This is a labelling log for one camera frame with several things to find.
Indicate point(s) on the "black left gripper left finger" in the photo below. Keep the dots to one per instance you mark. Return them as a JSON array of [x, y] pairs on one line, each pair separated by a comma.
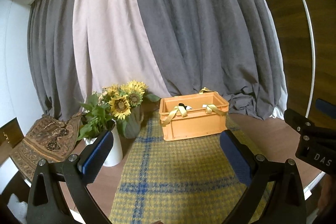
[[46, 200]]

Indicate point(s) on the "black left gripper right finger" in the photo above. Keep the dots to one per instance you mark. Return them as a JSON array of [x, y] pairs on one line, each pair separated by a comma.
[[286, 203]]

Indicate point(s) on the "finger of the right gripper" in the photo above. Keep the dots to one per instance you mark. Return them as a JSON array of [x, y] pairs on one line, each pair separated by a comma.
[[326, 107], [297, 121]]

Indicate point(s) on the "panda plush toy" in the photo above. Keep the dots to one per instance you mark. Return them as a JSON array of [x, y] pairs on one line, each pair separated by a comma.
[[186, 107]]

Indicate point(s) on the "person's right hand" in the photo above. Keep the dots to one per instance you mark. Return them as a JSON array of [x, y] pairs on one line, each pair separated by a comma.
[[327, 191]]

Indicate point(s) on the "brown patterned cushion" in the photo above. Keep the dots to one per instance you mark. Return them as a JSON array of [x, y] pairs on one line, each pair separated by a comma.
[[48, 139]]

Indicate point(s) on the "white ribbed vase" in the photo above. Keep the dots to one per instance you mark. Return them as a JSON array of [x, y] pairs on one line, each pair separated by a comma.
[[112, 147]]

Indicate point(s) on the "green leafy plant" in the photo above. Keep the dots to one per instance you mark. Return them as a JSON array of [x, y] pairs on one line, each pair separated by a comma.
[[95, 119]]

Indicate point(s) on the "yellow green woven rug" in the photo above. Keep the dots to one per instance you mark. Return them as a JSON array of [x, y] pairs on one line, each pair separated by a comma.
[[183, 181]]

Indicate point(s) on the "orange plastic crate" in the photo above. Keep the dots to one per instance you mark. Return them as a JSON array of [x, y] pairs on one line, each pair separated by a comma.
[[178, 123]]

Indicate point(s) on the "pale green ribbed vase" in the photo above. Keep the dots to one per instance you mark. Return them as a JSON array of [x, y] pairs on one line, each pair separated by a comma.
[[130, 127]]

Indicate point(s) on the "sunflower bouquet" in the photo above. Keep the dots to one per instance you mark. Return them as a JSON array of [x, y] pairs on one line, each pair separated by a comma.
[[120, 100]]

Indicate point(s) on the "grey curtain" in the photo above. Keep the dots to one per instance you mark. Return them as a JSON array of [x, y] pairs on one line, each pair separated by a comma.
[[229, 46]]

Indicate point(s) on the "white sheer curtain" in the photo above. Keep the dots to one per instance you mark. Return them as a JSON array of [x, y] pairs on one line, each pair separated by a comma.
[[111, 46]]

